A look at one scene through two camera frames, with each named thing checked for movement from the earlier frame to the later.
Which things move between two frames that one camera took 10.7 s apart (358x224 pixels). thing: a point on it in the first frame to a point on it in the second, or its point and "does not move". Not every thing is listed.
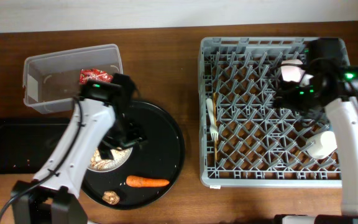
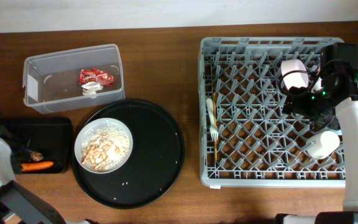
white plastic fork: (214, 129) does not move
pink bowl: (295, 73) does not move
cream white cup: (322, 145) does not move
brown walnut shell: (110, 197) to (36, 156)
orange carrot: (135, 181) to (31, 166)
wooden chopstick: (215, 104) does not move
